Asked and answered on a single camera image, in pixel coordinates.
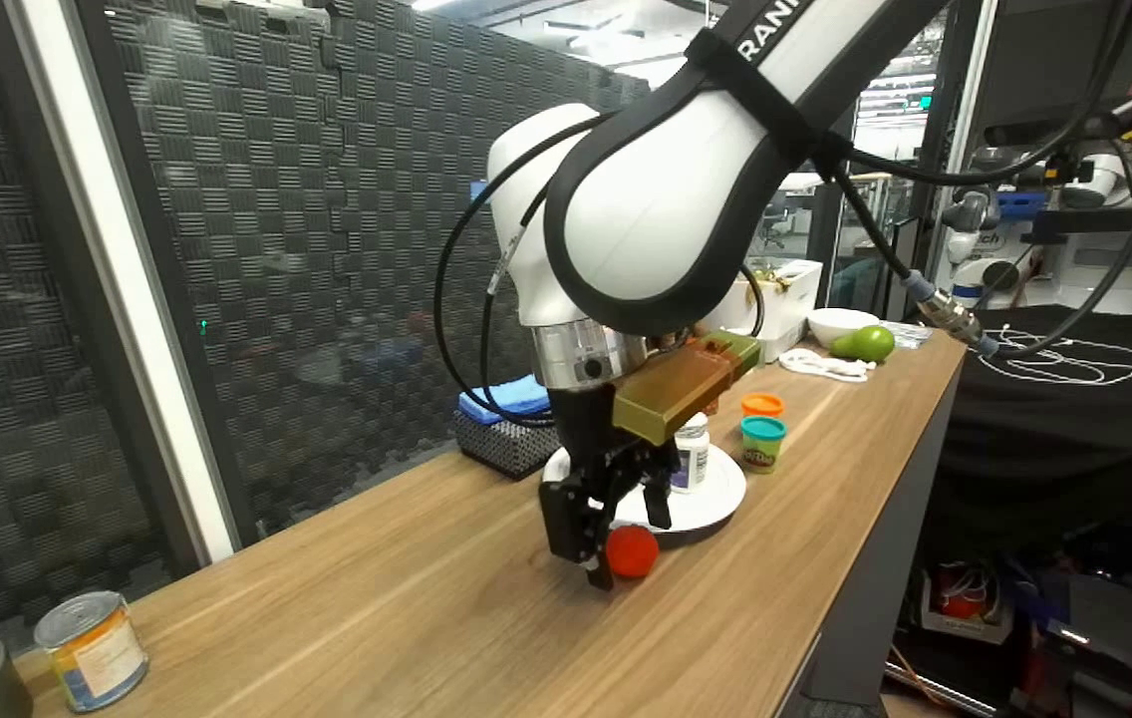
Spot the blue sponge cloth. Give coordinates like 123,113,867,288
459,375,548,428

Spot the white paper plate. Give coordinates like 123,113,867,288
538,442,748,540

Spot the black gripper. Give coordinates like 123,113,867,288
538,386,677,592

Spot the teal lid play-doh tub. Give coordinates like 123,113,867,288
737,417,789,468

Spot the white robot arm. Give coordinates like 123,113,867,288
486,0,947,588

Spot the white coiled cable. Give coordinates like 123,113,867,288
963,318,1132,391

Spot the white cloth on table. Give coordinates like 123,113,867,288
777,347,876,382

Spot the tin can orange label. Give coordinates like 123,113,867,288
35,592,147,713

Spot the white bottle blue label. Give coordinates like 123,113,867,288
672,417,708,492

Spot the white bowl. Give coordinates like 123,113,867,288
807,309,876,350

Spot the white bucket container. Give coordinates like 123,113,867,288
705,260,822,363

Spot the orange lid play-doh tub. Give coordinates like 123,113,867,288
740,391,785,418

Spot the green apple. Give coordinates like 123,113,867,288
831,329,898,363

